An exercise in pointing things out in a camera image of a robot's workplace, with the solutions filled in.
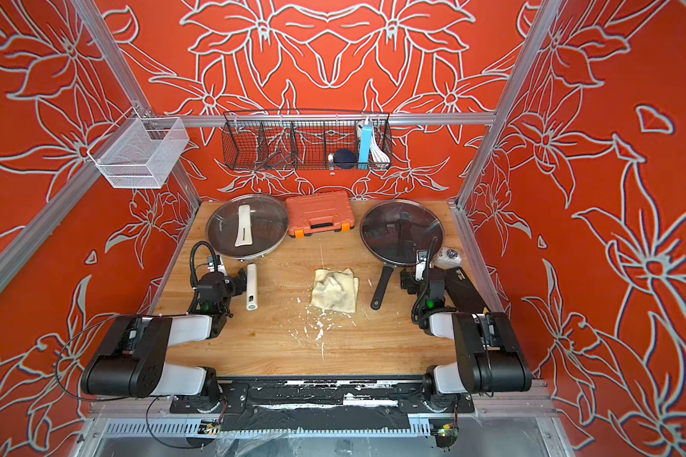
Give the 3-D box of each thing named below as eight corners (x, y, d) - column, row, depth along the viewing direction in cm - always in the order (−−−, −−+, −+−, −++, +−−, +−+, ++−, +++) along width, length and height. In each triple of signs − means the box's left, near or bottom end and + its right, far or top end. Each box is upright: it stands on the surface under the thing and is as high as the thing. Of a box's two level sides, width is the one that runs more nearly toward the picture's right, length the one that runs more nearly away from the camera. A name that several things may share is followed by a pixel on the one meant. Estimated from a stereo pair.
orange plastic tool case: (290, 241, 109) (287, 230, 104) (287, 207, 121) (284, 197, 116) (355, 230, 112) (355, 220, 107) (345, 199, 124) (346, 188, 119)
